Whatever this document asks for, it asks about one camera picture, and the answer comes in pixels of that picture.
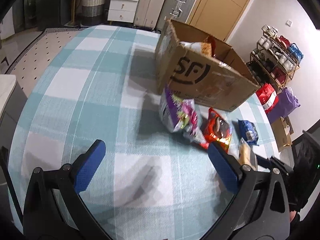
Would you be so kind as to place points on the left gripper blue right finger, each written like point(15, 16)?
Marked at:
point(270, 216)

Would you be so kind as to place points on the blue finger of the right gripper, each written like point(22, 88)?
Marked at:
point(265, 162)

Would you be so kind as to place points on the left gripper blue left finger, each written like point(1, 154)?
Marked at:
point(53, 208)

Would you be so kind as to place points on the clear pastry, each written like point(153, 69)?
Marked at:
point(247, 156)

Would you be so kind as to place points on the blue cookie pack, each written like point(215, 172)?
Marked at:
point(248, 132)

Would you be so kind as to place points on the red cookie pack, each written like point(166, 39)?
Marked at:
point(217, 129)

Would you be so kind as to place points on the noodle snack bag white bottom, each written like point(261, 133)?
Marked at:
point(204, 48)

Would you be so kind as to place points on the red corn chip bag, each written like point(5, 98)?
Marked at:
point(212, 42)

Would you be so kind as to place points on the person's right hand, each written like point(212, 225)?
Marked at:
point(292, 215)

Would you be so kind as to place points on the small cardboard box on floor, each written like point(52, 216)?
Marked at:
point(282, 135)

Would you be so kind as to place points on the red gift bag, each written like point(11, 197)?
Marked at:
point(267, 97)

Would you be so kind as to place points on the wooden shoe rack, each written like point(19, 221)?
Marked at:
point(274, 60)

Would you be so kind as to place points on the brown SF cardboard box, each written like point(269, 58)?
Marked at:
point(223, 82)

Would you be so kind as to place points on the teal plaid tablecloth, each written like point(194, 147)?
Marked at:
point(150, 184)

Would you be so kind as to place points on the dotted floor rug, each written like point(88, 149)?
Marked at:
point(30, 52)

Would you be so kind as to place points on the wooden door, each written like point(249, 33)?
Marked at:
point(217, 17)

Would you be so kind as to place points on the silver suitcase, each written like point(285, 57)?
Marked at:
point(178, 10)

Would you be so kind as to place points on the beige suitcase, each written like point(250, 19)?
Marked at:
point(147, 13)

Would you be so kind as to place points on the black refrigerator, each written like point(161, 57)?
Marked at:
point(41, 14)

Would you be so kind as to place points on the woven laundry basket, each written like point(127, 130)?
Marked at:
point(92, 12)

